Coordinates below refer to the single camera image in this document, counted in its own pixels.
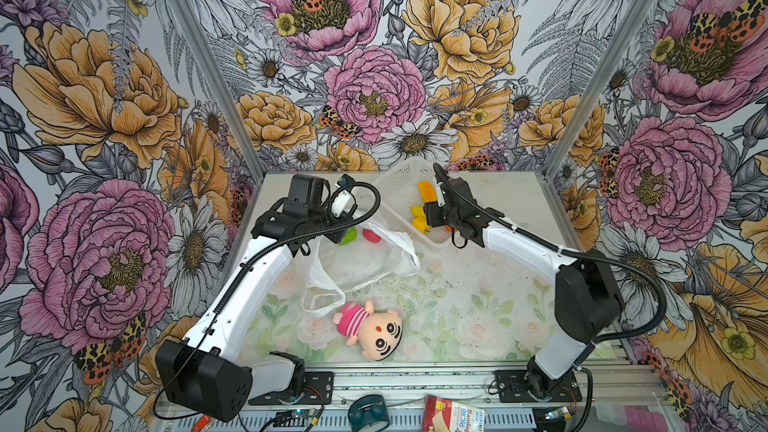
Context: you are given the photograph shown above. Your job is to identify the green circuit board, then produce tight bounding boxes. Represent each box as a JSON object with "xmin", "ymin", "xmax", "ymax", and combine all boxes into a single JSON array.
[{"xmin": 275, "ymin": 408, "xmax": 324, "ymax": 423}]

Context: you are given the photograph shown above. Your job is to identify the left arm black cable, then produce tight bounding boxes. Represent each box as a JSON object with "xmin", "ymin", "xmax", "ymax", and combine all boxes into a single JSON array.
[{"xmin": 151, "ymin": 181, "xmax": 383, "ymax": 421}]

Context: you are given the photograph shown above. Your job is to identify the pink plush doll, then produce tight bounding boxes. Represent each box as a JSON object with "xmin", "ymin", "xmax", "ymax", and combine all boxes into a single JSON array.
[{"xmin": 333, "ymin": 301, "xmax": 403, "ymax": 362}]

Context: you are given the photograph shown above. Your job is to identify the red fruit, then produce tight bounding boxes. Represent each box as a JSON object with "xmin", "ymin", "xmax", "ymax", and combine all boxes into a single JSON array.
[{"xmin": 363, "ymin": 228, "xmax": 382, "ymax": 244}]

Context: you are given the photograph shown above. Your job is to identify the red handled tool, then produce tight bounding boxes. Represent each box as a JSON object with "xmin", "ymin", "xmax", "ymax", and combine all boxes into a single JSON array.
[{"xmin": 191, "ymin": 415, "xmax": 213, "ymax": 432}]

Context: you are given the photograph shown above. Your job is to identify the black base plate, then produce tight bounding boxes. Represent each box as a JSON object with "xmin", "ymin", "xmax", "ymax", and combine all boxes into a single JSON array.
[
  {"xmin": 248, "ymin": 371, "xmax": 335, "ymax": 406},
  {"xmin": 491, "ymin": 368, "xmax": 582, "ymax": 404}
]

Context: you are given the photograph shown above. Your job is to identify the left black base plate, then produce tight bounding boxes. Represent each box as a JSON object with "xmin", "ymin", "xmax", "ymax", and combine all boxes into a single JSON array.
[{"xmin": 248, "ymin": 371, "xmax": 335, "ymax": 406}]

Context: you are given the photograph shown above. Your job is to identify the red white bandage box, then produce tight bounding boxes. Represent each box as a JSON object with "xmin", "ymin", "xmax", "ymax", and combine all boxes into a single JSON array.
[{"xmin": 422, "ymin": 395, "xmax": 486, "ymax": 432}]

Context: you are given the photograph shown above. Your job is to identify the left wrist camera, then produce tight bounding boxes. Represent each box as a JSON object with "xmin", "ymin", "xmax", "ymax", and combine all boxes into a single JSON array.
[{"xmin": 330, "ymin": 174, "xmax": 356, "ymax": 219}]

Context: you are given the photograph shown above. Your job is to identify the white plastic mesh basket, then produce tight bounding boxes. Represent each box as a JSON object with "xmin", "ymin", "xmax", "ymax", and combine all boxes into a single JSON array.
[{"xmin": 374, "ymin": 157, "xmax": 464, "ymax": 250}]

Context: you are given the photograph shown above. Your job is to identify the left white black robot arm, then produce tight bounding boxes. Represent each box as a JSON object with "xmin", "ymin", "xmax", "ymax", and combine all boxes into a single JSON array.
[{"xmin": 155, "ymin": 174, "xmax": 356, "ymax": 422}]

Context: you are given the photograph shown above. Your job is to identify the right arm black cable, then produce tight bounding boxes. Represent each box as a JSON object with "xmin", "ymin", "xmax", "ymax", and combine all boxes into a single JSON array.
[{"xmin": 433, "ymin": 163, "xmax": 668, "ymax": 432}]

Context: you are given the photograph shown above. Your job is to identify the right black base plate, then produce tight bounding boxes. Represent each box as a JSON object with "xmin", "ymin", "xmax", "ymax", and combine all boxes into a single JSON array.
[{"xmin": 491, "ymin": 368, "xmax": 582, "ymax": 404}]

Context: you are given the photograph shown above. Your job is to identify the aluminium front rail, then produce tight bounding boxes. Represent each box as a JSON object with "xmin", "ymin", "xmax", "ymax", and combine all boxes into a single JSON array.
[{"xmin": 157, "ymin": 365, "xmax": 667, "ymax": 409}]

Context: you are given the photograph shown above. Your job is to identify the yellow mango fruit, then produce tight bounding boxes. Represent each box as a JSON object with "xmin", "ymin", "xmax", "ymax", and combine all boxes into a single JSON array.
[{"xmin": 411, "ymin": 217, "xmax": 430, "ymax": 234}]

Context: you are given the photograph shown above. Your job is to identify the green lime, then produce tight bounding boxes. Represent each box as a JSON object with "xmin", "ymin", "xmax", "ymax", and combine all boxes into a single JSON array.
[{"xmin": 339, "ymin": 227, "xmax": 357, "ymax": 246}]

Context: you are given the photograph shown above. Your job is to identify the teal tape roll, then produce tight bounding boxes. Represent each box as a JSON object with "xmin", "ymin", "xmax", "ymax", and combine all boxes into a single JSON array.
[{"xmin": 347, "ymin": 394, "xmax": 390, "ymax": 432}]

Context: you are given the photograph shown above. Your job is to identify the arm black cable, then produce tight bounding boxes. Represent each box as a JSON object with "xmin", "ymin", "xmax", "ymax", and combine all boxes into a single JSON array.
[
  {"xmin": 433, "ymin": 163, "xmax": 668, "ymax": 432},
  {"xmin": 151, "ymin": 181, "xmax": 383, "ymax": 421}
]

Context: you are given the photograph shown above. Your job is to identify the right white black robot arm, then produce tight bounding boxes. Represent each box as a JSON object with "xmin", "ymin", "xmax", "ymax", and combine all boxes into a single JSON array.
[{"xmin": 424, "ymin": 168, "xmax": 625, "ymax": 401}]

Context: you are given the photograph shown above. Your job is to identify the white plastic bag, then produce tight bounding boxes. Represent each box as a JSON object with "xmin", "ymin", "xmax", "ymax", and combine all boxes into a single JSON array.
[{"xmin": 294, "ymin": 218, "xmax": 421, "ymax": 317}]

